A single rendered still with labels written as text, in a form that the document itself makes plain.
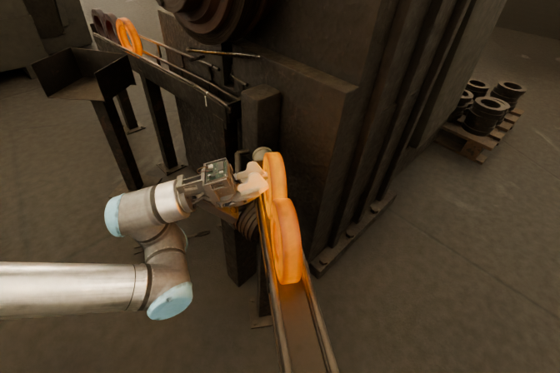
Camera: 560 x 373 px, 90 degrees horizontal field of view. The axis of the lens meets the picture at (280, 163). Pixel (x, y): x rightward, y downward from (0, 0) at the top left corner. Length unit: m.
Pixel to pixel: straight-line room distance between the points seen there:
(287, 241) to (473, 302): 1.19
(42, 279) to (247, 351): 0.79
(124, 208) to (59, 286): 0.17
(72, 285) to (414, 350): 1.13
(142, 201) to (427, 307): 1.18
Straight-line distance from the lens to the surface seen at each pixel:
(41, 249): 1.70
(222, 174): 0.60
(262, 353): 1.22
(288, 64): 0.84
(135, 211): 0.67
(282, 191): 0.58
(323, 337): 0.49
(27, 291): 0.62
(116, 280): 0.64
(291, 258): 0.48
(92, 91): 1.43
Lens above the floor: 1.17
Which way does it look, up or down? 40 degrees down
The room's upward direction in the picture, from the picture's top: 4 degrees clockwise
